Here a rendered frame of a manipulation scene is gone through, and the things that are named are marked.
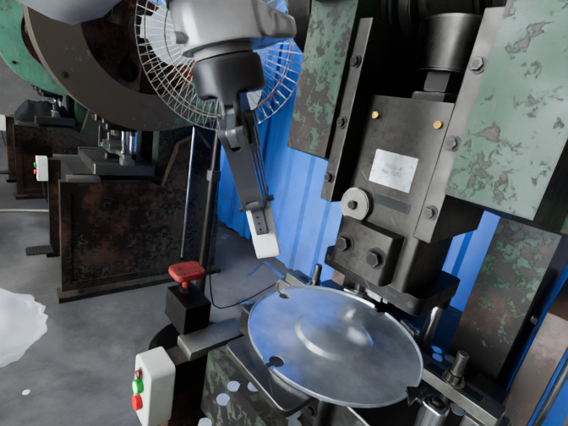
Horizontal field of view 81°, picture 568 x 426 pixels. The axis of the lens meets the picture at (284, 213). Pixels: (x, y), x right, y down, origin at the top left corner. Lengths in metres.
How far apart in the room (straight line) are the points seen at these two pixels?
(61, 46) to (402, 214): 1.39
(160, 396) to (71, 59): 1.26
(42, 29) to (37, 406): 1.33
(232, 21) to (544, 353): 0.79
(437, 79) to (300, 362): 0.47
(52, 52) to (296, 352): 1.38
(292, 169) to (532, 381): 1.90
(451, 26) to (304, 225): 1.92
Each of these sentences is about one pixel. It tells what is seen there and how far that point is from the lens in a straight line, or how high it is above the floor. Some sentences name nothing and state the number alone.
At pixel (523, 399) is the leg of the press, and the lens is 0.88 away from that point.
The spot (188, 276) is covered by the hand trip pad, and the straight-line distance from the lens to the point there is 0.74.
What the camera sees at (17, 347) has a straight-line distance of 1.67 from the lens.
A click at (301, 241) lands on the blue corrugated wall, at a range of 2.39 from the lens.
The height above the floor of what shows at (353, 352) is 0.79.
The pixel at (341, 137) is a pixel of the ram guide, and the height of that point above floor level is 1.10.
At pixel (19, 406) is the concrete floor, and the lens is 1.61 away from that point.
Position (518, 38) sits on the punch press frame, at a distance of 0.46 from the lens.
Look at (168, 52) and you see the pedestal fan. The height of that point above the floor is 1.23.
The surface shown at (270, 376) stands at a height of 0.78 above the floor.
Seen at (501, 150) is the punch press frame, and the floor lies 1.12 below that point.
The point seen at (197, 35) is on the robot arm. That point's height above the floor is 1.17.
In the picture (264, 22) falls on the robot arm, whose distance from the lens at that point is 0.39.
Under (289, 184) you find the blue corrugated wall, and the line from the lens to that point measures 2.44.
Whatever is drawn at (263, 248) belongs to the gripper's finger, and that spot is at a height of 0.95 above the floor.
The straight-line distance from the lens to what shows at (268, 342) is 0.55.
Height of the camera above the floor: 1.12
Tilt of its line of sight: 17 degrees down
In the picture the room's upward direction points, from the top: 11 degrees clockwise
